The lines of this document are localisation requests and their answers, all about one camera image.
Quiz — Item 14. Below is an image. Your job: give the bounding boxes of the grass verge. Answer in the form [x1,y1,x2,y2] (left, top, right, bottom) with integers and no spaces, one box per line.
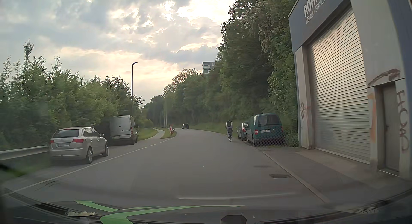
[137,128,159,141]
[190,122,245,136]

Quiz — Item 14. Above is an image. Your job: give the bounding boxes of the parked car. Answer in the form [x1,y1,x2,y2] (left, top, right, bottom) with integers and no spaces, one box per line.
[237,122,249,141]

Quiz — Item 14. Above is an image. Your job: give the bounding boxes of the wood of green trees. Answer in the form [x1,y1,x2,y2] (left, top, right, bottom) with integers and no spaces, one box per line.
[143,0,301,147]

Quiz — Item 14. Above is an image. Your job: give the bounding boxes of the grey asphalt road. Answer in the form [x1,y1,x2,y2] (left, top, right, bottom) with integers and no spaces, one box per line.
[0,129,326,208]

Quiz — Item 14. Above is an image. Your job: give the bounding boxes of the green van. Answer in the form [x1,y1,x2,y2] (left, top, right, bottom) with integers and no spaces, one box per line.
[246,113,285,147]

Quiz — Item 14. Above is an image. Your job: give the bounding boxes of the grey van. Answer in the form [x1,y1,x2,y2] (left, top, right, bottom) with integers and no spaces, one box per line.
[109,115,138,145]

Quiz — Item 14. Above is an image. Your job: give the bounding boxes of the car's own bonnet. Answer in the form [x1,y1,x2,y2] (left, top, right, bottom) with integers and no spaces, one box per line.
[0,187,412,224]

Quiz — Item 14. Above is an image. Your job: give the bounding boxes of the road markings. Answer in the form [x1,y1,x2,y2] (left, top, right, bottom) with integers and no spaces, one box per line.
[6,137,176,195]

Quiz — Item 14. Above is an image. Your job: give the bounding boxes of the silver hatchback car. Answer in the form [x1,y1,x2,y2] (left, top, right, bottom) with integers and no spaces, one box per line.
[49,127,109,164]

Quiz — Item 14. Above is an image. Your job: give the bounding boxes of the grey building with roller door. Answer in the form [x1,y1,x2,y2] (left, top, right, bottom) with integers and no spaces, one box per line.
[288,0,412,181]

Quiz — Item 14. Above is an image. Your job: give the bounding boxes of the grey paved forecourt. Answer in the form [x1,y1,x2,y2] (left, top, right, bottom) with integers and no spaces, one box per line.
[262,147,412,203]

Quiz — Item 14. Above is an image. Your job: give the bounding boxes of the row of green bushes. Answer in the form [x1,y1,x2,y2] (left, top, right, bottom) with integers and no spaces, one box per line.
[0,40,154,151]

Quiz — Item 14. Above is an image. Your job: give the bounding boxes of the lamp post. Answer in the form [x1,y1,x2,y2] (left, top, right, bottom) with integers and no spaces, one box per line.
[131,62,138,116]

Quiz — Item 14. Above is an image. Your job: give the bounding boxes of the grey guard rail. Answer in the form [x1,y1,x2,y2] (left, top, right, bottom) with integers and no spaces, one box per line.
[0,145,49,161]

